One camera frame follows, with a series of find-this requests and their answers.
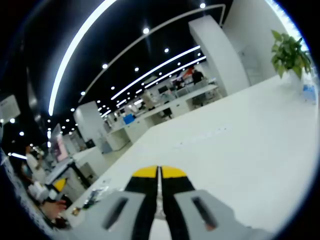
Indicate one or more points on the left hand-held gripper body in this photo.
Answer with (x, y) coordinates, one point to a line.
(38, 191)

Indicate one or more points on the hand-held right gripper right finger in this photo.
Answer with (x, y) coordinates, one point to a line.
(190, 212)

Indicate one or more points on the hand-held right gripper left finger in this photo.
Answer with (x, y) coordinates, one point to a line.
(117, 212)

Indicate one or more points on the green black skincare packet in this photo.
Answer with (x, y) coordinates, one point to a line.
(93, 198)

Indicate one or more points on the blue storage box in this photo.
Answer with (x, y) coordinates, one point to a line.
(129, 120)

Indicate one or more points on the person's left hand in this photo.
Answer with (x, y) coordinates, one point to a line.
(53, 207)

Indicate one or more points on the person in white shirt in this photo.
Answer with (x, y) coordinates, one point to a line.
(27, 212)

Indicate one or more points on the large display screen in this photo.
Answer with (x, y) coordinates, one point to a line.
(61, 147)

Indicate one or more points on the white office desk row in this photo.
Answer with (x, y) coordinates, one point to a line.
(162, 110)

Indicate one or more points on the blue tissue pack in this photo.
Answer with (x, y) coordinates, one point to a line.
(309, 93)

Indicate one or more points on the potted green plant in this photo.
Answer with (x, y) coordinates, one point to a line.
(290, 55)

